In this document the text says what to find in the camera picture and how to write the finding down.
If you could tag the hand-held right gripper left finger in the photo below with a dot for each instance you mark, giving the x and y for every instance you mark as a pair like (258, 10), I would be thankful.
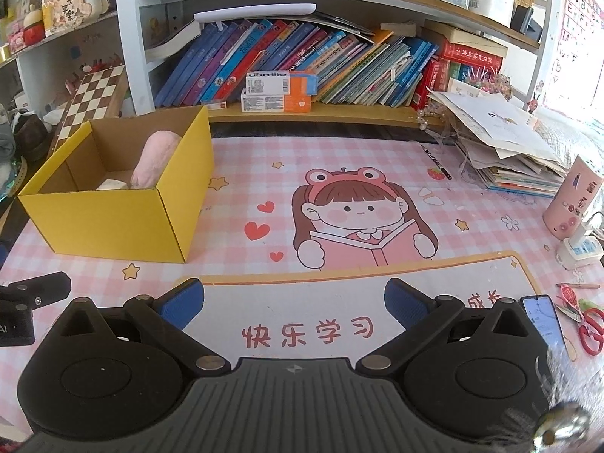
(181, 304)

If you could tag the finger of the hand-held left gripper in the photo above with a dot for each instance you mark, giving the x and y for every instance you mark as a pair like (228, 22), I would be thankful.
(42, 288)
(3, 255)

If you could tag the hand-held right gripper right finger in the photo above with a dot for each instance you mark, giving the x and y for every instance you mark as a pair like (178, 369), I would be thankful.
(406, 304)

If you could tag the yellow cardboard box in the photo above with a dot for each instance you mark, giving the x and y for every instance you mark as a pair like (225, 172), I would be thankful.
(118, 226)

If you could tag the cream squishy cube toy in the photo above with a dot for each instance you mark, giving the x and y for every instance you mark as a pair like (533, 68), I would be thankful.
(112, 184)

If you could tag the pink plush toy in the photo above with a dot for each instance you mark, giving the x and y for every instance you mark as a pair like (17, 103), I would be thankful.
(153, 160)

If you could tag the pink cylindrical container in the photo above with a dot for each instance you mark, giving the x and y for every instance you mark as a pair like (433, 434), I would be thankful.
(573, 198)

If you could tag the shiny teal bag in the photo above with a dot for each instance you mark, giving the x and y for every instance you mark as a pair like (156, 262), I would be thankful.
(12, 181)

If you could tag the dark brown bag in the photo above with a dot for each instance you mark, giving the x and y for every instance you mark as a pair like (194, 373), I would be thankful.
(30, 137)

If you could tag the blue screen smartphone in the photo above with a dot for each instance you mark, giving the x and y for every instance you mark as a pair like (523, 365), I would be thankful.
(542, 321)

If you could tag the black pen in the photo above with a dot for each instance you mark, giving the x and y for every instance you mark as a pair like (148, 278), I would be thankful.
(436, 163)

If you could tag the pink printed desk mat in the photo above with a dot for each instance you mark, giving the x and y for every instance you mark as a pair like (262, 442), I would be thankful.
(236, 160)

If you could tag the wooden pencil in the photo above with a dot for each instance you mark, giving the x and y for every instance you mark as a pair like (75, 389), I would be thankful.
(571, 286)

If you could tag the brown and white chessboard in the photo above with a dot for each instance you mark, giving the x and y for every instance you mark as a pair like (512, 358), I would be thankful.
(89, 99)

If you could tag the white power strip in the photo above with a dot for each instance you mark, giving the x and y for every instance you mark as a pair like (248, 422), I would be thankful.
(578, 255)

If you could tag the white side shelf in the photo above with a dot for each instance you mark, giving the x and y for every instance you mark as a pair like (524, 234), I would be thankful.
(28, 71)

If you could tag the pink fuzzy cloth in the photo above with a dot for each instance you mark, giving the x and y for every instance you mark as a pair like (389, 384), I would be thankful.
(578, 377)

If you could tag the pile of papers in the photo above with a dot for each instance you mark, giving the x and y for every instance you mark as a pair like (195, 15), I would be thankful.
(500, 141)

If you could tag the white plug adapter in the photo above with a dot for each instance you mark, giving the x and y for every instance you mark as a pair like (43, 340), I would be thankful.
(585, 231)

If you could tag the silver metal bell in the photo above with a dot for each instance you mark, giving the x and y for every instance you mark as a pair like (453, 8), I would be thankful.
(561, 429)

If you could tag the small flat white box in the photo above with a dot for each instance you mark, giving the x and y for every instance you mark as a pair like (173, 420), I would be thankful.
(214, 102)

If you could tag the orange and white carton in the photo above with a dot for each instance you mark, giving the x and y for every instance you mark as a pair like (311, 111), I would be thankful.
(278, 83)
(273, 103)

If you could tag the row of colourful books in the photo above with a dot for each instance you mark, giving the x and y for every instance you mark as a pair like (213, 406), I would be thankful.
(339, 66)

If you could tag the thick white-paged book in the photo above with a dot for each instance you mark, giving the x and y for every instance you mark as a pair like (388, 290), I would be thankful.
(170, 45)

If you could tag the white light bar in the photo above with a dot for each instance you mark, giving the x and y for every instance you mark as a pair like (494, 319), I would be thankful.
(255, 12)

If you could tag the small black box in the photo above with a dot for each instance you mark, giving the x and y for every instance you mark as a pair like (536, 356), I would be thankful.
(526, 23)

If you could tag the white pen bucket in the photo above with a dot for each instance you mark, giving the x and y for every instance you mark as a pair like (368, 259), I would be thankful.
(493, 2)

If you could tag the wooden bookshelf with white frame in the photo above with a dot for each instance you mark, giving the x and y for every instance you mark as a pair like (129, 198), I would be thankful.
(132, 56)

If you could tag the alphabet wall poster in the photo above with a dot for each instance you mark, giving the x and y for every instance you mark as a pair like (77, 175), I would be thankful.
(575, 33)

